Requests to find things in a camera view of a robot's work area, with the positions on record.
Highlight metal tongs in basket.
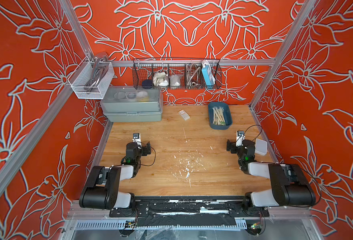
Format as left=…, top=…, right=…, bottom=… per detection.
left=84, top=53, right=108, bottom=93

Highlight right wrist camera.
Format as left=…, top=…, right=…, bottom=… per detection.
left=235, top=131, right=245, bottom=147

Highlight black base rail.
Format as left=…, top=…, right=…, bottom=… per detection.
left=109, top=196, right=269, bottom=227

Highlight white square pad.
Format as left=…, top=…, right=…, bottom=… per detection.
left=255, top=139, right=267, bottom=156

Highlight black wire wall basket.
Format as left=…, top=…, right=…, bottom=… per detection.
left=132, top=58, right=222, bottom=90

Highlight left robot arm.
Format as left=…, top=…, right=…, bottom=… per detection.
left=79, top=142, right=155, bottom=210

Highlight white wire wall basket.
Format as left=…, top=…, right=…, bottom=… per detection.
left=68, top=61, right=114, bottom=100

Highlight blue plastic storage box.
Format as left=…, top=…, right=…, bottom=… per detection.
left=208, top=102, right=233, bottom=130

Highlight small white labelled box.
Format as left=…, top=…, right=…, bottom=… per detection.
left=178, top=110, right=190, bottom=121

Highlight white crumpled bag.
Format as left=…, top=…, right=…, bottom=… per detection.
left=152, top=72, right=169, bottom=88

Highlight grey lidded storage container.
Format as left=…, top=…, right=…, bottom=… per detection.
left=100, top=86, right=163, bottom=123

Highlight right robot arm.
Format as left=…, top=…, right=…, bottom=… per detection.
left=226, top=140, right=317, bottom=208

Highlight light blue carton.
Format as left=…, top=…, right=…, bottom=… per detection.
left=201, top=60, right=215, bottom=89

